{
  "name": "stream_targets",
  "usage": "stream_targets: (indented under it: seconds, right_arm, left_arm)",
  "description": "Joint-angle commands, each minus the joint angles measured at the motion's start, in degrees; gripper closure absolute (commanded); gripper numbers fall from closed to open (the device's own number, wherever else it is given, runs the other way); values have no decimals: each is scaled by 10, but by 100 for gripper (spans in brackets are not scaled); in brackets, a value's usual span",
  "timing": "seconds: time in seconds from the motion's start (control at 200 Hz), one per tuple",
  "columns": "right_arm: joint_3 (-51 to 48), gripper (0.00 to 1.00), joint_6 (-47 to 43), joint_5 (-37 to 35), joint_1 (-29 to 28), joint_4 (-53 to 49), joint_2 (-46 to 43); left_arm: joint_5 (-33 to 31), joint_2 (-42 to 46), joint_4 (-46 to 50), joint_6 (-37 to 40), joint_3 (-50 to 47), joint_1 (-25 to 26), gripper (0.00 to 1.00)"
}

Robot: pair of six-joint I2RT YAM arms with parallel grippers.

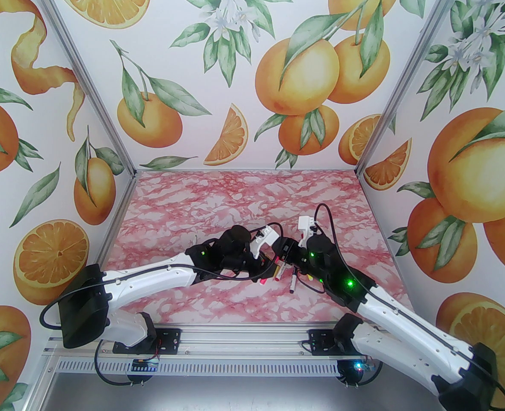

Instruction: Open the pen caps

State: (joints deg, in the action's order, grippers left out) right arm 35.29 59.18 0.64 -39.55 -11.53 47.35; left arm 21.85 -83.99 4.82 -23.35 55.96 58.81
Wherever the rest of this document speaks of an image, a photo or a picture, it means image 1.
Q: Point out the white pen with grey print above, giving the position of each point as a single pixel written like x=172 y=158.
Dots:
x=281 y=272

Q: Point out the pink red pen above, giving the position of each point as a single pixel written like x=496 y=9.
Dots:
x=262 y=280

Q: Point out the yellow highlighter pen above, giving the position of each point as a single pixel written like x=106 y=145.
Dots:
x=310 y=277

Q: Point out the white pen with black ends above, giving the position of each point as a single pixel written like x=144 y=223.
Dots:
x=292 y=285

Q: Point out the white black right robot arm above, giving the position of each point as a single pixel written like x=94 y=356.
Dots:
x=406 y=334

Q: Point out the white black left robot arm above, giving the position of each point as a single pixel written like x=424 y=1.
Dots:
x=150 y=288

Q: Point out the small circuit board green light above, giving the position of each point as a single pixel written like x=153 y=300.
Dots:
x=359 y=365

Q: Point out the small blue circuit board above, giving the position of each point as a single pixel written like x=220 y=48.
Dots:
x=143 y=365

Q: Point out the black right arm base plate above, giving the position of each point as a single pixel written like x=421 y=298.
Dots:
x=321 y=341

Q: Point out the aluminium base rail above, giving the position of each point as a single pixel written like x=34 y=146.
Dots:
x=244 y=341

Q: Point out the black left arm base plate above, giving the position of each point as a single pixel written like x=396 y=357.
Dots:
x=169 y=341

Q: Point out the aluminium frame post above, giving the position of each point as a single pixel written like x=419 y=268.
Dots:
x=90 y=79
x=412 y=79

